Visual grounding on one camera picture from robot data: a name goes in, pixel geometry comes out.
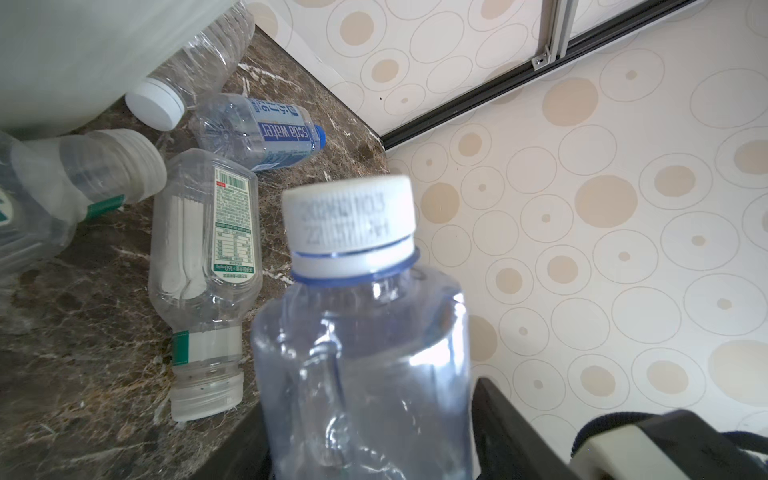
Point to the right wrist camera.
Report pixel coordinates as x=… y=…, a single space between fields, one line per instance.
x=675 y=445

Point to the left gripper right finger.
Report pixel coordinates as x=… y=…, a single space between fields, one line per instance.
x=507 y=445

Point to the soda water bottle blue cap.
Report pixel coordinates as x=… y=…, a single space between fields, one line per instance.
x=258 y=134

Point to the horizontal aluminium rail back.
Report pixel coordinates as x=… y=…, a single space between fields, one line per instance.
x=555 y=29

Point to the black frame post right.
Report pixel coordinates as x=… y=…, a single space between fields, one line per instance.
x=626 y=23

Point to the clear bottle purple label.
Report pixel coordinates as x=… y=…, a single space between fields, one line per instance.
x=363 y=364

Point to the clear bottle pale green cap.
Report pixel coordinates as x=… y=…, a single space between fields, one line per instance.
x=205 y=275

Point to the clear crushed bottle white cap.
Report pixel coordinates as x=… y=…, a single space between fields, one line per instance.
x=198 y=70

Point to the white plastic waste bin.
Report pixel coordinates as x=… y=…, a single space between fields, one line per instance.
x=65 y=62

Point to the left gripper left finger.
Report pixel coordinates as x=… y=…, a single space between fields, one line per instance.
x=245 y=454

